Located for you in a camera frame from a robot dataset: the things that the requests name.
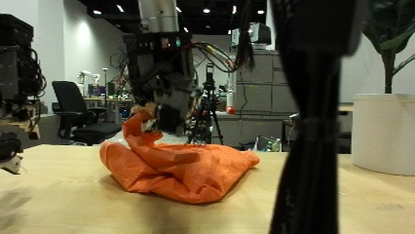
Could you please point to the low grey cabinet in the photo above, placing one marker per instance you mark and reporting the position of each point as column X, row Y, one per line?
column 246, row 130

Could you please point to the orange button-up shirt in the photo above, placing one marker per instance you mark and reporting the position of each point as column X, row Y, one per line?
column 185, row 169

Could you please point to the black camera tripod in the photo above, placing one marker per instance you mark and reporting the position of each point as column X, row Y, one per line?
column 209, row 87

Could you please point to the red ball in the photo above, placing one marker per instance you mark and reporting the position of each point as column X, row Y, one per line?
column 231, row 110

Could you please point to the wooden office desk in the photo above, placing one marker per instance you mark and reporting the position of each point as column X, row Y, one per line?
column 111, row 100

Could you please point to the black office chair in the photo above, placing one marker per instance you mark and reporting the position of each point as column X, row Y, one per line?
column 70, row 104

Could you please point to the green potted plant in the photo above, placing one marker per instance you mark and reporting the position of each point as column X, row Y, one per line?
column 391, row 35

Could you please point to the clear plastic bottles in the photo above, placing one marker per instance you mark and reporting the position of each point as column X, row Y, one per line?
column 270, row 145

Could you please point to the tall grey filing cabinet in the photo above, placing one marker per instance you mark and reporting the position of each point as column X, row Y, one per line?
column 260, row 84

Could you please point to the white round plant pot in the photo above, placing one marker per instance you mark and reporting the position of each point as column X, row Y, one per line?
column 385, row 133

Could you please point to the grey machine on cabinet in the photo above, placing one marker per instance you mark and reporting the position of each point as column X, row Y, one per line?
column 260, row 34

